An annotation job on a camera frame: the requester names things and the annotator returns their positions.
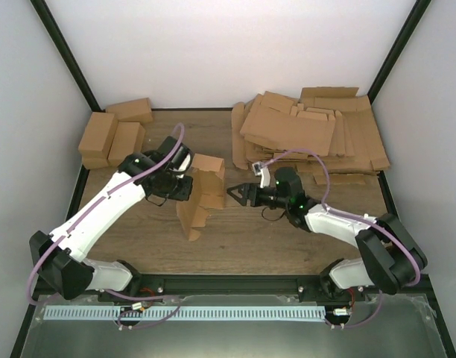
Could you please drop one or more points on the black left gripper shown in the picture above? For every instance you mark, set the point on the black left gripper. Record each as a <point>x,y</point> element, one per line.
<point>184,193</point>

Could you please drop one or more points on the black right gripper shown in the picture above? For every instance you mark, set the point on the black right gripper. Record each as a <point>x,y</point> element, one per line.
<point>245,189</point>

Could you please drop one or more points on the brown cardboard box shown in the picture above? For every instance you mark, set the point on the brown cardboard box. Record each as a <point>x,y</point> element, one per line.
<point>207,192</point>

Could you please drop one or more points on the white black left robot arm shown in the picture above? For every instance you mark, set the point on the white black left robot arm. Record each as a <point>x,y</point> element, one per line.
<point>60,257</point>

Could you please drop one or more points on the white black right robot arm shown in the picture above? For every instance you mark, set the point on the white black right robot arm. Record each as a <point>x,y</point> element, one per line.
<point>390,259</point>

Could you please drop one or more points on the folded cardboard box middle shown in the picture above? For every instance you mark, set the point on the folded cardboard box middle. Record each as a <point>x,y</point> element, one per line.
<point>128,139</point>

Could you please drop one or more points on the folded cardboard box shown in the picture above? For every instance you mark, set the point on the folded cardboard box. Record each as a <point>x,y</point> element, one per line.
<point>98,135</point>
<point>138,110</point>
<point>128,139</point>

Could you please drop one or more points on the folded cardboard box back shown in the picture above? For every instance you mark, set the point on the folded cardboard box back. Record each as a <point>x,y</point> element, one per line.
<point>138,110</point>

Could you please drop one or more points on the folded cardboard box left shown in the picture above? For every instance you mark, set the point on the folded cardboard box left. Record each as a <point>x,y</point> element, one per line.
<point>98,135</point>

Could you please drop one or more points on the stack of flat cardboard blanks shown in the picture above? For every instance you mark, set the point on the stack of flat cardboard blanks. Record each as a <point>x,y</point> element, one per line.
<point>331,125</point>

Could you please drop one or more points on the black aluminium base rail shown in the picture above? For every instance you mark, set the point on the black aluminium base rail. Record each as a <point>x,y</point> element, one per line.
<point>316,288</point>

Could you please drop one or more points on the light blue slotted cable duct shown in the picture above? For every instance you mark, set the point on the light blue slotted cable duct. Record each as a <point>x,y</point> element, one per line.
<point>200,313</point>

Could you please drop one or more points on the black left frame post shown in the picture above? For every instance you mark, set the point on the black left frame post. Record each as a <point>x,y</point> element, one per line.
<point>52,28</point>

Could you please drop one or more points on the black frame post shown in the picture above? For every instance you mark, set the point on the black frame post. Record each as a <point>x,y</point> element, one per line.
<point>52,28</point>
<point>407,30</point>

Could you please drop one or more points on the black right frame post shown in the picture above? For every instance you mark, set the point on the black right frame post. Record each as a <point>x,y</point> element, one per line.
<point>407,30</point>

